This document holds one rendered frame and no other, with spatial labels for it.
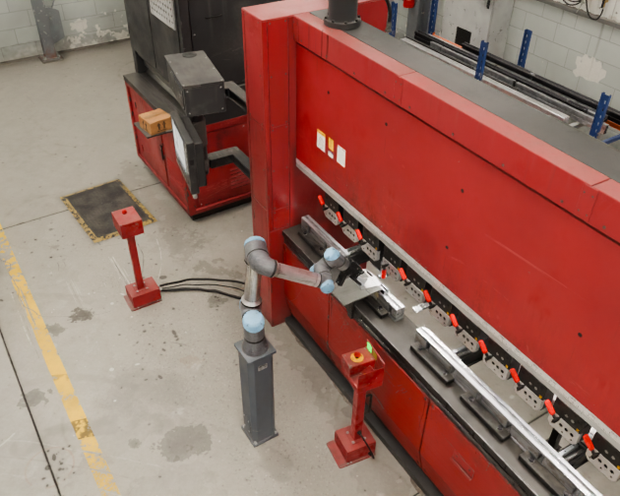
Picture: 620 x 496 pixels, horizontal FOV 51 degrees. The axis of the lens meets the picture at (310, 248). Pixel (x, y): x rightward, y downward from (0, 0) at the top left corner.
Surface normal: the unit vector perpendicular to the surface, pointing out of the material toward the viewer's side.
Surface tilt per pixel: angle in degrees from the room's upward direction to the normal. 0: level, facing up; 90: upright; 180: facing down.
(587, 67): 90
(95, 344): 0
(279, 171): 90
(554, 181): 90
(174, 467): 0
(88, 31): 90
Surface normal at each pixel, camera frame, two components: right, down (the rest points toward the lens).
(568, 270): -0.85, 0.31
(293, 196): 0.52, 0.53
